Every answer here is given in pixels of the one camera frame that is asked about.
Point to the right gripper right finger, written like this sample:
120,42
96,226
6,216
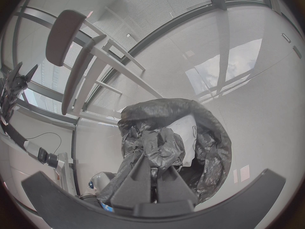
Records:
176,189

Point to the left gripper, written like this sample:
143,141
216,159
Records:
12,92

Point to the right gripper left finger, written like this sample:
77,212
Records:
135,187

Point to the black plastic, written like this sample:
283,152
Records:
164,147

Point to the black plastic bag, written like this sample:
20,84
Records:
214,151

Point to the white trash bin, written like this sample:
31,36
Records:
183,139

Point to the grey chair with white legs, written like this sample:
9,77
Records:
62,37

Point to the window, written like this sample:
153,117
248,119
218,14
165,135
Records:
143,8

